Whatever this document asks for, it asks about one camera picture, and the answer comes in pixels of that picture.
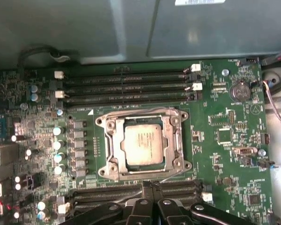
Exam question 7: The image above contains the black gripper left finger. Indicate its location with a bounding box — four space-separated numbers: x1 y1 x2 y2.
81 181 153 225

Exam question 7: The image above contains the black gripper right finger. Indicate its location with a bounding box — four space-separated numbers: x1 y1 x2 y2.
153 181 228 225

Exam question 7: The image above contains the silver-topped CPU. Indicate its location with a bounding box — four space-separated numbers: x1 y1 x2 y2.
123 117 166 167

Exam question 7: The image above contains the CPU socket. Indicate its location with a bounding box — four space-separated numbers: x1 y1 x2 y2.
95 106 189 182

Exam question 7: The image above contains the green motherboard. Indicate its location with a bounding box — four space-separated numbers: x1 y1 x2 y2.
0 57 276 225

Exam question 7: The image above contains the silver coin battery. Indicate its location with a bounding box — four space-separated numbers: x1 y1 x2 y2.
229 81 251 102

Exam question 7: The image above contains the silver rear port block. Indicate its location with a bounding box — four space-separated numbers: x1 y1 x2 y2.
0 144 20 167

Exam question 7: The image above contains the black PC case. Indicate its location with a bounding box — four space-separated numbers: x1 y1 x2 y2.
0 0 281 225

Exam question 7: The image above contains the white certification label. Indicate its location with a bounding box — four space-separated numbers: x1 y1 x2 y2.
174 0 227 7

